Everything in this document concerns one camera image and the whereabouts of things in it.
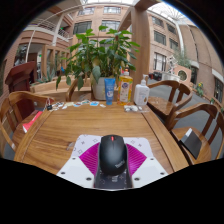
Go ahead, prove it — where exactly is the wooden armchair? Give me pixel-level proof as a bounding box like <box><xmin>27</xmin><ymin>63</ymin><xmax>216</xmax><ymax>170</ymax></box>
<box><xmin>0</xmin><ymin>90</ymin><xmax>56</xmax><ymax>158</ymax></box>
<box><xmin>146</xmin><ymin>79</ymin><xmax>194</xmax><ymax>126</ymax></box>
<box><xmin>166</xmin><ymin>102</ymin><xmax>224</xmax><ymax>166</ymax></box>
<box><xmin>65</xmin><ymin>78</ymin><xmax>94</xmax><ymax>102</ymax></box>

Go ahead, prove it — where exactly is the dark bust statue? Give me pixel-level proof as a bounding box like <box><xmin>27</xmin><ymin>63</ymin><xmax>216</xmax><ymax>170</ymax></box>
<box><xmin>13</xmin><ymin>46</ymin><xmax>29</xmax><ymax>67</ymax></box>

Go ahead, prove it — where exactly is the white pump bottle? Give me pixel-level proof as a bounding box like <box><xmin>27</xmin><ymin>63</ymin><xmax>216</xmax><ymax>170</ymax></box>
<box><xmin>133</xmin><ymin>74</ymin><xmax>151</xmax><ymax>107</ymax></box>

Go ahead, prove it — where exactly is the yellow liquid bottle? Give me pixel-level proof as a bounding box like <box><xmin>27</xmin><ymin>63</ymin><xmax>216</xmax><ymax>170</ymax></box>
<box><xmin>117</xmin><ymin>67</ymin><xmax>134</xmax><ymax>107</ymax></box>

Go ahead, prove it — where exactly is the green plant in white pot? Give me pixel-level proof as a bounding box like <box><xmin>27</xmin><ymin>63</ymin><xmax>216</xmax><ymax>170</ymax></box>
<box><xmin>55</xmin><ymin>25</ymin><xmax>142</xmax><ymax>101</ymax></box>

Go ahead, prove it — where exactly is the grey white printed mouse pad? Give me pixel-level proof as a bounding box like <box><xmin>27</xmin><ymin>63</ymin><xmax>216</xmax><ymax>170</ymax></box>
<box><xmin>70</xmin><ymin>134</ymin><xmax>155</xmax><ymax>190</ymax></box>

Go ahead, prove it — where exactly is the black computer mouse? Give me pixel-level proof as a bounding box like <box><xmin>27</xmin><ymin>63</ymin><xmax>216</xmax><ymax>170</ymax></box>
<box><xmin>97</xmin><ymin>134</ymin><xmax>128</xmax><ymax>177</ymax></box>

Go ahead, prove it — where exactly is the dark red wooden pedestal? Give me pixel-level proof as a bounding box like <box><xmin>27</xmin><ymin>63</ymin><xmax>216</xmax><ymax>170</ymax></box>
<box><xmin>4</xmin><ymin>60</ymin><xmax>37</xmax><ymax>123</ymax></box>

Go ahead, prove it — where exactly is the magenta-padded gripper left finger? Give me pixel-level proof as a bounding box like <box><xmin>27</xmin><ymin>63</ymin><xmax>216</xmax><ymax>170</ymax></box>
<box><xmin>56</xmin><ymin>142</ymin><xmax>101</xmax><ymax>189</ymax></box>

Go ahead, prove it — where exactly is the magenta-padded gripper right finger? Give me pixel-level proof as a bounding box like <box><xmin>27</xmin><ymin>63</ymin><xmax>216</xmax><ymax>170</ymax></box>
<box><xmin>124</xmin><ymin>143</ymin><xmax>169</xmax><ymax>189</ymax></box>

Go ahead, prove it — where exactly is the white stone statue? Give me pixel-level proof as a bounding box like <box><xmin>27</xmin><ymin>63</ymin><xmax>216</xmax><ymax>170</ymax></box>
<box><xmin>165</xmin><ymin>54</ymin><xmax>179</xmax><ymax>75</ymax></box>

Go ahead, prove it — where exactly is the black notebook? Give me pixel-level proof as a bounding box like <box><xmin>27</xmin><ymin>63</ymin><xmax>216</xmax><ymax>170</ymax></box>
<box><xmin>179</xmin><ymin>127</ymin><xmax>203</xmax><ymax>160</ymax></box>

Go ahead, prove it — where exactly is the blue tube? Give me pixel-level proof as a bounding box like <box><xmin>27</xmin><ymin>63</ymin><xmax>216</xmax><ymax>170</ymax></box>
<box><xmin>104</xmin><ymin>77</ymin><xmax>117</xmax><ymax>107</ymax></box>

